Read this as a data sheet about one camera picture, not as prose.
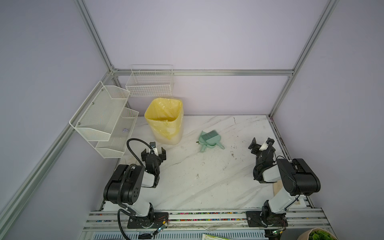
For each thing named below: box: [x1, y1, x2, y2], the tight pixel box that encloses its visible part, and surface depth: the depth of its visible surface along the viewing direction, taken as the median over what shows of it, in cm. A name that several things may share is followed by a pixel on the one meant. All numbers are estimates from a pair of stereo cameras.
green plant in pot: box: [297, 227, 338, 240], surface depth 63 cm
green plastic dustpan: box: [198, 130, 217, 153], surface depth 103 cm
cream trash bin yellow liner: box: [144, 97, 184, 145], surface depth 95 cm
